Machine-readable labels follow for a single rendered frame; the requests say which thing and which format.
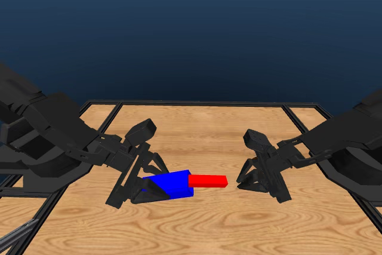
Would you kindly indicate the blue hollow socket block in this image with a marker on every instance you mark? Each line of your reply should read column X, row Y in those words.
column 176, row 183

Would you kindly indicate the thin red peg bar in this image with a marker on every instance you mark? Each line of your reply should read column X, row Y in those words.
column 209, row 181

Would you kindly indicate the black table frame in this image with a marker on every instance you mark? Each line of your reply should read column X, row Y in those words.
column 194, row 104

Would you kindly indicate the silver aluminium rail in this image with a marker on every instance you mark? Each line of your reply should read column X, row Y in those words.
column 21, row 231

